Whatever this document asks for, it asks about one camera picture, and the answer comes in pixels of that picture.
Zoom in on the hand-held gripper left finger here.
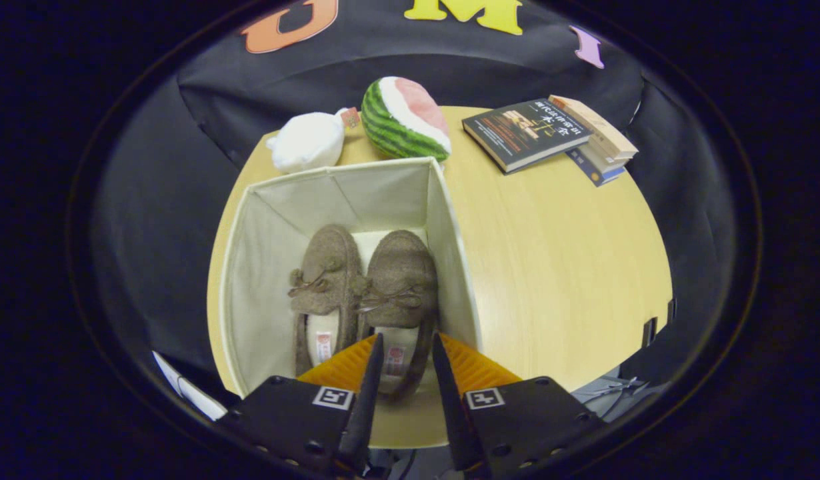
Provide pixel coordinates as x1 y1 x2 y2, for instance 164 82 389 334
217 333 385 477

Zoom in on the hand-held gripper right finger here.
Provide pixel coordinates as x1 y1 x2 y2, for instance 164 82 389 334
431 332 607 477

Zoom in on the brown fuzzy slipper shoe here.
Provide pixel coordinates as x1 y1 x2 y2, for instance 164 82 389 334
288 224 369 377
357 229 440 401

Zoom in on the cream fabric storage box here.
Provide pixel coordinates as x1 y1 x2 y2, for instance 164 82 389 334
218 157 484 401

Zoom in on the white plush toy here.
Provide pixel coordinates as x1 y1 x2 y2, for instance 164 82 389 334
265 107 361 175

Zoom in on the blue book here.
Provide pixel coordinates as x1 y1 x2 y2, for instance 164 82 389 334
565 148 625 188

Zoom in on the watermelon slice plush toy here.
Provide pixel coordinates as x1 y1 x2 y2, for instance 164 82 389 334
361 76 452 163

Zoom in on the black cover book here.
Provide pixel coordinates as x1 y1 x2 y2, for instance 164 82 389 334
461 98 593 175

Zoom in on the grey book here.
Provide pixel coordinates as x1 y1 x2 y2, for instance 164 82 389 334
573 143 629 177

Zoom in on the beige cover book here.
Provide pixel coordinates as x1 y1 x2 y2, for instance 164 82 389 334
549 95 639 161

